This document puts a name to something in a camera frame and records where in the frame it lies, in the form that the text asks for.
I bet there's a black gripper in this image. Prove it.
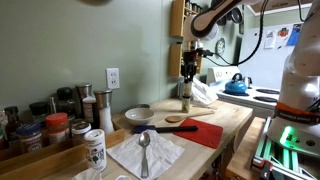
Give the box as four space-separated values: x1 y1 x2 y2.
181 51 197 82

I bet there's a black lid spice bottle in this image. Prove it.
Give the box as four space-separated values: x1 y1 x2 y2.
182 82 192 113

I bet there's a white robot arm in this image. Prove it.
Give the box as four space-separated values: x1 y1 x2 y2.
181 0 320 158

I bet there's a white plastic bag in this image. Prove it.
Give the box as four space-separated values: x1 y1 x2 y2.
178 78 218 107

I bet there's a wooden spoon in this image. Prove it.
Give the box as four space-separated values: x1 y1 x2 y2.
165 111 215 123

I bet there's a blue kettle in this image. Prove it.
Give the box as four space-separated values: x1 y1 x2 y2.
225 73 248 94

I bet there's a white ceramic bowl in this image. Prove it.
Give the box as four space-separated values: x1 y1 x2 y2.
125 108 155 126

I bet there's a wooden spice rack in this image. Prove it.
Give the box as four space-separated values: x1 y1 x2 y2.
168 0 198 77

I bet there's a metal spoon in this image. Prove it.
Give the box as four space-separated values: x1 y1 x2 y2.
139 132 150 178

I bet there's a white refrigerator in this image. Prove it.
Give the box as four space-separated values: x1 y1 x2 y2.
239 23 302 89

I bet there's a salt grinder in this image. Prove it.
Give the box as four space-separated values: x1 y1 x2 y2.
94 89 114 134

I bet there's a white paper napkin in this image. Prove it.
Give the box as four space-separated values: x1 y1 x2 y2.
107 130 185 180

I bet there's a pepper grinder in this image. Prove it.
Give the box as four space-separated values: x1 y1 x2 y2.
76 83 96 123

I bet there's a white spice shaker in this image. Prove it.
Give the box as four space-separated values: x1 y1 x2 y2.
84 129 107 172

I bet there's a white lid spice jar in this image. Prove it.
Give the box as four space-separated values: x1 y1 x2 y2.
71 122 91 146

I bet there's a black lid dark jar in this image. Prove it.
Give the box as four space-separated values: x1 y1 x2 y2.
56 87 76 120

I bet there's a red lid spice jar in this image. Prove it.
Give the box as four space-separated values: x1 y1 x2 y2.
45 113 69 144

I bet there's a wooden tray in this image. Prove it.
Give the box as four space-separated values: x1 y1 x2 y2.
0 128 126 180

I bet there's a black lid glass jar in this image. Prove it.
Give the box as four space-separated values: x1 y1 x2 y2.
29 102 49 128

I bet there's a blue lid spice jar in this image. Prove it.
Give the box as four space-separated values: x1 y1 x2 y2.
17 123 42 153

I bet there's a dark sauce bottle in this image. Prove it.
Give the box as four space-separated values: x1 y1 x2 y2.
4 106 23 148

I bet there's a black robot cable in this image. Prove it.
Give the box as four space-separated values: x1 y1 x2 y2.
197 0 270 68

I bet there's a blue handled black spatula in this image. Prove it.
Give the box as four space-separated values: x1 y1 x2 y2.
132 125 198 134

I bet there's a white wall outlet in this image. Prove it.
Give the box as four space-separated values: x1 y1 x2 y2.
106 68 120 89

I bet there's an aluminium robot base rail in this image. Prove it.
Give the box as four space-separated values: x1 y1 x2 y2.
250 117 319 180

